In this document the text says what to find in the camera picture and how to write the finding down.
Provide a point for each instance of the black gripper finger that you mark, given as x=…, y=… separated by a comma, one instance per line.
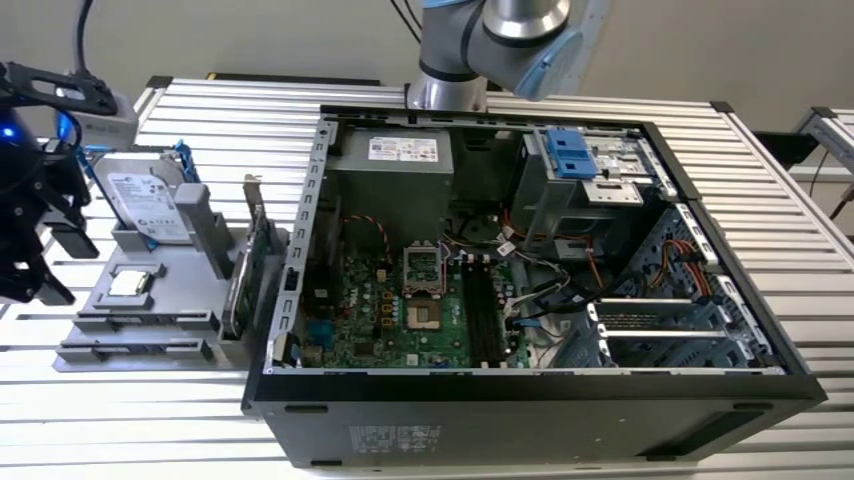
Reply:
x=70, y=200
x=27, y=265

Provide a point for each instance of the green RAM stick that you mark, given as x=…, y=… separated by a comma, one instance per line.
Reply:
x=141, y=347
x=143, y=318

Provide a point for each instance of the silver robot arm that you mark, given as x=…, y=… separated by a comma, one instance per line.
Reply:
x=521, y=30

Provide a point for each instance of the black RAM slot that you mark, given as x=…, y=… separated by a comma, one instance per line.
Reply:
x=488, y=310
x=470, y=310
x=480, y=310
x=497, y=310

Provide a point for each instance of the hard disk in blue carrier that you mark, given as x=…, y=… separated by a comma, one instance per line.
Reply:
x=141, y=200

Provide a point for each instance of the silver CPU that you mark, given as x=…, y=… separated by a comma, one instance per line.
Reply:
x=130, y=284

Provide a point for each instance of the grey parts rack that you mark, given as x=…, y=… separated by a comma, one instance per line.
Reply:
x=167, y=300

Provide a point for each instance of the green graphics card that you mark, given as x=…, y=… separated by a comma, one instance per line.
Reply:
x=249, y=280

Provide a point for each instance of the black case fan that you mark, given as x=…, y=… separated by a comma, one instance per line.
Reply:
x=326, y=250

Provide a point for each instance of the grey power supply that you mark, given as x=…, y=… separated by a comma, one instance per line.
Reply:
x=394, y=200

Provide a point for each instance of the metal locking lever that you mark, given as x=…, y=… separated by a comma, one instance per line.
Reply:
x=443, y=270

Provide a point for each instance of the CPU socket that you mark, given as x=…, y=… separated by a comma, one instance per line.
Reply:
x=425, y=314

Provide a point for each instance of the green motherboard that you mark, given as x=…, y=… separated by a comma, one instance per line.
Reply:
x=427, y=345

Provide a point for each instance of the dark grey plastic shroud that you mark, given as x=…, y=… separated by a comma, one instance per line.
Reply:
x=481, y=180

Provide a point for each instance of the black PC case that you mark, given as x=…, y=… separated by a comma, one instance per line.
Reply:
x=467, y=425

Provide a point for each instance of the silver drive cage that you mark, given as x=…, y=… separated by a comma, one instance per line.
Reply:
x=561, y=215

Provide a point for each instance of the blue plastic drive latch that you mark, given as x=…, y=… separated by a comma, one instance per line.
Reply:
x=570, y=155

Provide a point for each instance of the silver disk bay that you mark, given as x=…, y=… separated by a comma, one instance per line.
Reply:
x=668, y=332

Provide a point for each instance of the black table connector block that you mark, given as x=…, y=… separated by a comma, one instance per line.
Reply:
x=788, y=147

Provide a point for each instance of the aluminium slatted side table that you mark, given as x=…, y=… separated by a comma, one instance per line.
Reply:
x=830, y=130

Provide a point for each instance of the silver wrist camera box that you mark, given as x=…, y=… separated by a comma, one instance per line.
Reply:
x=107, y=122

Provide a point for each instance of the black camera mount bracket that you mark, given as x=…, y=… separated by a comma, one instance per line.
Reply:
x=20, y=75

